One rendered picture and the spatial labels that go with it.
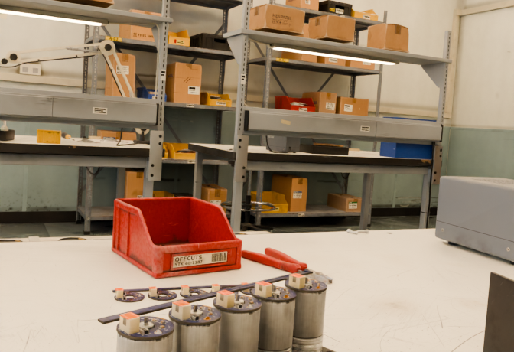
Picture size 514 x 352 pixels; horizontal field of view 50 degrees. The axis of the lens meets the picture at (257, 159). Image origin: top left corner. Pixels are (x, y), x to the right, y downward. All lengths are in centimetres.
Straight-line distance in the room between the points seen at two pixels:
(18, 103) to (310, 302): 224
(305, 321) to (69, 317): 20
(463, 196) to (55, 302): 54
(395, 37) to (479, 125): 310
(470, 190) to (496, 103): 538
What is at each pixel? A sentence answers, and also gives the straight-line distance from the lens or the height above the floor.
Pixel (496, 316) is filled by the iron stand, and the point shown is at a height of 79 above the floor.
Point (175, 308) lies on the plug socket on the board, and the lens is 27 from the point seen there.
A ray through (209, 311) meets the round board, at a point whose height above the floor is 81.
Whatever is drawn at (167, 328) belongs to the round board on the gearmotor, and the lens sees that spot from 26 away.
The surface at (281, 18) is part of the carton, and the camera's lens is 293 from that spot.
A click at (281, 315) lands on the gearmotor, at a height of 80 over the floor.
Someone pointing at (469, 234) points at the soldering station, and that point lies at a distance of 80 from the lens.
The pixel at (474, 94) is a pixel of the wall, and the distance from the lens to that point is 637.
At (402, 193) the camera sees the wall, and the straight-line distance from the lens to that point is 617.
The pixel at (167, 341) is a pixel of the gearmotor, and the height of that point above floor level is 81.
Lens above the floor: 90
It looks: 4 degrees down
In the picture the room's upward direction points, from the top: 4 degrees clockwise
